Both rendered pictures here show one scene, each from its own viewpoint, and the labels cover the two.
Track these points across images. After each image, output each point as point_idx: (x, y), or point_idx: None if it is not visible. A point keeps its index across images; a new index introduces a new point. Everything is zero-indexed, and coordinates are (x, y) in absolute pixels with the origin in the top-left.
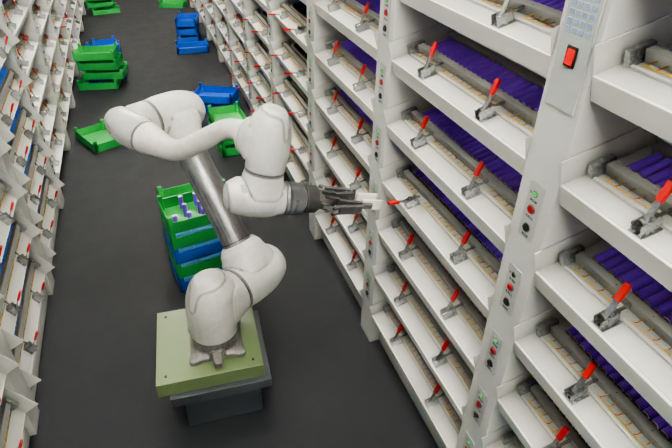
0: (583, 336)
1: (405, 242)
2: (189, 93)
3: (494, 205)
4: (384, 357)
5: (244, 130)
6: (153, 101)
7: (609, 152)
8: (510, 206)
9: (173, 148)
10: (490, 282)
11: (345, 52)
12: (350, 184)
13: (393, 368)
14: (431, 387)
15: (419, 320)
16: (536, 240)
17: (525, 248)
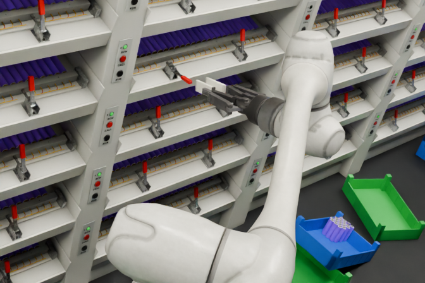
0: None
1: (137, 129)
2: (145, 204)
3: None
4: (104, 279)
5: (329, 70)
6: (217, 229)
7: None
8: None
9: (298, 192)
10: (260, 44)
11: None
12: (23, 175)
13: (117, 270)
14: (179, 206)
15: (164, 172)
16: None
17: None
